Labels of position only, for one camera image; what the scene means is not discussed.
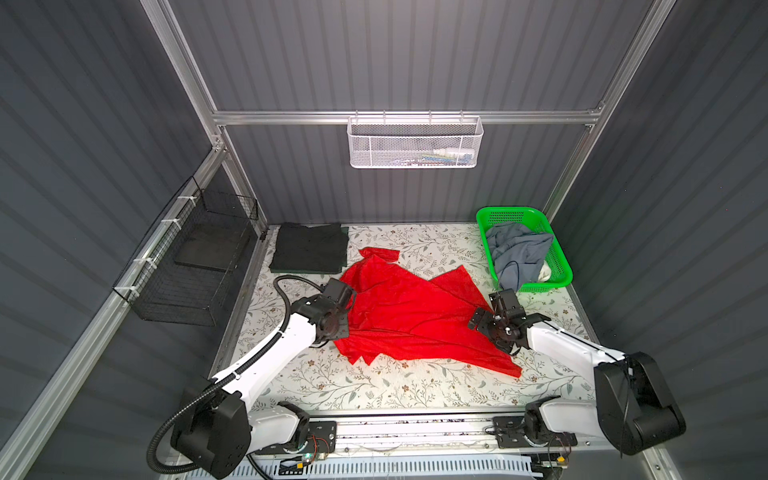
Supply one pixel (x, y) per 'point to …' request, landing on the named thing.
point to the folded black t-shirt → (319, 249)
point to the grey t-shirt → (517, 254)
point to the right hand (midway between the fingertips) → (483, 329)
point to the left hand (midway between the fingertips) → (334, 328)
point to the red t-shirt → (402, 312)
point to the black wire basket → (181, 271)
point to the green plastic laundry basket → (556, 256)
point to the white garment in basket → (544, 272)
